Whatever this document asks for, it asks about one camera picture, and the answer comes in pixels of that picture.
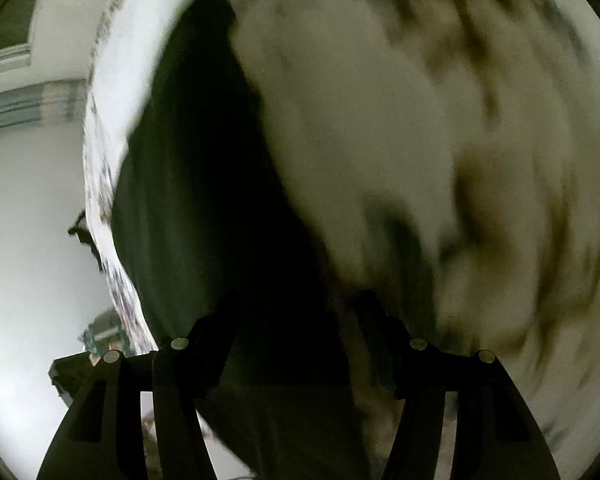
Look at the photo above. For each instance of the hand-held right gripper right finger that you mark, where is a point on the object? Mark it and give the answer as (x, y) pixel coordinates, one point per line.
(420, 385)

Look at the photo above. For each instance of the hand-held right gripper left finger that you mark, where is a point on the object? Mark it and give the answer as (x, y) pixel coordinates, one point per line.
(180, 385)

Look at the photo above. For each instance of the dark striped sweater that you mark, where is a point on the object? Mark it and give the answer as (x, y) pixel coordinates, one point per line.
(205, 185)

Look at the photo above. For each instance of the black hanging clothes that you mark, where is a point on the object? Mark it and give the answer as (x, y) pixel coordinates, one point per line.
(87, 240)

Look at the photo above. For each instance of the teal shelf rack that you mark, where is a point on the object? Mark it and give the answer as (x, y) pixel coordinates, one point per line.
(105, 332)

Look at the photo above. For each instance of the floral bed blanket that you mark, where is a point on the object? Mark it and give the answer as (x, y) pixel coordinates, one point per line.
(380, 110)

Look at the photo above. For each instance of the teal striped curtain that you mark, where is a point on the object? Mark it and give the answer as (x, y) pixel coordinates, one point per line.
(30, 105)

